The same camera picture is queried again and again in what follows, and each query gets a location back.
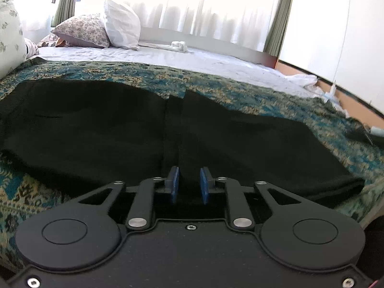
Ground pale floral cushion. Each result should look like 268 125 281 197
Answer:
0 0 28 80

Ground black pants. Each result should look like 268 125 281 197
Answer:
0 79 366 213

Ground crumpled white cloth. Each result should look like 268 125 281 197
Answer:
282 72 319 92

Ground floral purple pillow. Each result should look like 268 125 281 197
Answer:
51 13 111 48

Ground striped cloth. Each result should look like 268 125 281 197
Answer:
24 37 39 57

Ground small white rolled cloth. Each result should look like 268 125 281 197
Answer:
139 40 194 54

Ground brown patterned cloth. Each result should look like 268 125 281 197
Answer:
37 34 71 48

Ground thin white cable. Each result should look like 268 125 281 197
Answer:
331 0 352 94

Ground white bedsheet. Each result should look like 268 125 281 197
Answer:
36 42 318 98

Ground wooden side board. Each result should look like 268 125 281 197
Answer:
274 60 384 126

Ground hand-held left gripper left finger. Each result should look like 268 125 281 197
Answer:
70 166 180 232

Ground grey bed headboard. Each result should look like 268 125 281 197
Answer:
139 27 278 68

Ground blue and white object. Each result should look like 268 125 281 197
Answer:
322 87 341 102

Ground white pillow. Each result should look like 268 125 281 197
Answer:
102 0 141 51

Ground teal paisley blanket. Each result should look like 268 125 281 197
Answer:
0 57 384 273

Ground white sheer curtain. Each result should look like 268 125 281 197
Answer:
76 0 285 51

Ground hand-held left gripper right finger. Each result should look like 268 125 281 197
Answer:
199 166 303 231

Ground dark object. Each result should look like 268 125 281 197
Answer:
346 124 381 147

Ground green curtain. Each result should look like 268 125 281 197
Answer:
263 0 296 57
54 0 79 28

